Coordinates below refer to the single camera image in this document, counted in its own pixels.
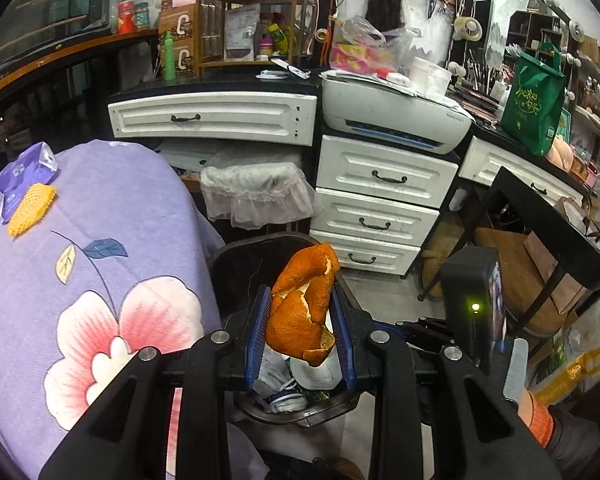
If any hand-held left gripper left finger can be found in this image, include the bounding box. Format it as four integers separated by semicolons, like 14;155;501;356
39;284;273;480

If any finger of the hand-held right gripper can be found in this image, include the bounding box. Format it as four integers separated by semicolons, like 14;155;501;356
372;322;411;341

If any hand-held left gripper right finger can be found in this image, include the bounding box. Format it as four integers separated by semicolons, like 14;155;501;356
329;287;563;480

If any orange peel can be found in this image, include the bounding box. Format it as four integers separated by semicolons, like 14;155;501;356
265;242;341;367

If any black trash bin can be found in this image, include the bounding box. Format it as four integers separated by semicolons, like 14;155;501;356
207;232;381;428

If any person's right forearm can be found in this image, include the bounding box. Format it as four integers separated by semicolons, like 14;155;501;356
517;389;600;480

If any white cabinet drawer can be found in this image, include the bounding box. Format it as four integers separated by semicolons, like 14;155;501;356
314;187;441;247
309;230;423;276
316;135;460;209

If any brown paper bag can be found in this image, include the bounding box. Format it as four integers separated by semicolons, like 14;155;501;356
522;197;600;313

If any black side table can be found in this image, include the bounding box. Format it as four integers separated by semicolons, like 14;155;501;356
420;166;600;306

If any white desk drawer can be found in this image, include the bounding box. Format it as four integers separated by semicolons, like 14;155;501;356
459;136;586;206

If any white lace-trimmed basket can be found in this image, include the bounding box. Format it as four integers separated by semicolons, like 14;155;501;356
200;162;315;228

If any green tote bag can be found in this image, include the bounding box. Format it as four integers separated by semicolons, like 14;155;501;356
500;42;567;157

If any white printer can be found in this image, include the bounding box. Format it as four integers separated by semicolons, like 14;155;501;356
321;72;473;155

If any white plastic tub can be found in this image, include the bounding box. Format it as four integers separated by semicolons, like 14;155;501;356
409;57;453;98

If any purple floral blanket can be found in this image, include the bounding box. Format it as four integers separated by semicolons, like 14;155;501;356
0;139;271;480

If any small white fan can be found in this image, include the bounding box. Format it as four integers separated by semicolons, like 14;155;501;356
452;15;483;42

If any clear bag with pink contents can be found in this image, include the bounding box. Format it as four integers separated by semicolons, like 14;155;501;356
329;16;421;76

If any yellow foam fruit net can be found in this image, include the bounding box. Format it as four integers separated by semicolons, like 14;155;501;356
6;183;58;238

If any green bottle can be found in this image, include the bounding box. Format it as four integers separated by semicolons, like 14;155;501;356
162;31;177;81

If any black wig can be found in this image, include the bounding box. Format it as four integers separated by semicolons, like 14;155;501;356
365;0;403;36

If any purple tissue pack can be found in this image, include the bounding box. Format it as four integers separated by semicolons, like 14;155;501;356
0;142;60;224

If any yellow bottle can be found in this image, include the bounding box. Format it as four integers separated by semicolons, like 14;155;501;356
267;22;291;56

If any wooden shelf rack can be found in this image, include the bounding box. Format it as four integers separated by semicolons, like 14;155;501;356
197;0;321;68

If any wood-edged glass counter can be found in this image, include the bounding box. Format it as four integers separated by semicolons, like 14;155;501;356
0;27;161;111

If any red can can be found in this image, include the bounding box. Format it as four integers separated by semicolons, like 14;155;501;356
117;1;137;35

